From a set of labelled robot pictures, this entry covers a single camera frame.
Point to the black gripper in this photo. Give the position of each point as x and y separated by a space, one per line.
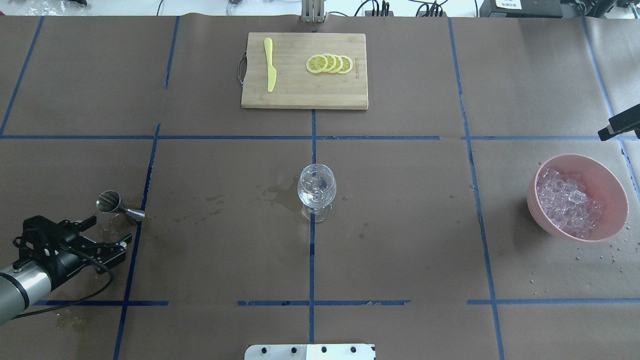
64 262

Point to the steel cocktail jigger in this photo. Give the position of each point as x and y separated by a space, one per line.
110 202

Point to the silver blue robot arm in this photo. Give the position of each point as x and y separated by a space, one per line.
27 286

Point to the clear wine glass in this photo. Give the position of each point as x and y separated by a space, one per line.
316 189

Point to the clear ice cubes pile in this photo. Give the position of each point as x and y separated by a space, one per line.
564 200

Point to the bamboo cutting board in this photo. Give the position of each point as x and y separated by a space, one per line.
296 87

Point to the yellow plastic knife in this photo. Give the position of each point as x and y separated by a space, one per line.
268 46

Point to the lemon slice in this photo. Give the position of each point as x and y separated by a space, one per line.
317 64
347 65
329 62
337 64

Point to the pink plastic bowl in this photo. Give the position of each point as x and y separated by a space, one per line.
601 185

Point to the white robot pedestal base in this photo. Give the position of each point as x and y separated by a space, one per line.
327 351

